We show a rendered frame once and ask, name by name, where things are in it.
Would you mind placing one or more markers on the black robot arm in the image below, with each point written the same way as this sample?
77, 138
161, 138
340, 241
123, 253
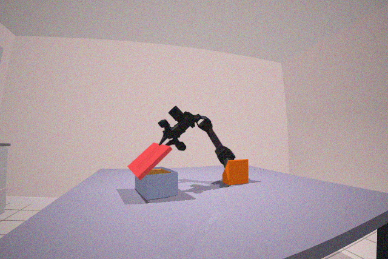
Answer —
188, 120

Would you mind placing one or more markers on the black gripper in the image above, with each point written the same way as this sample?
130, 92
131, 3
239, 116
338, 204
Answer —
174, 132

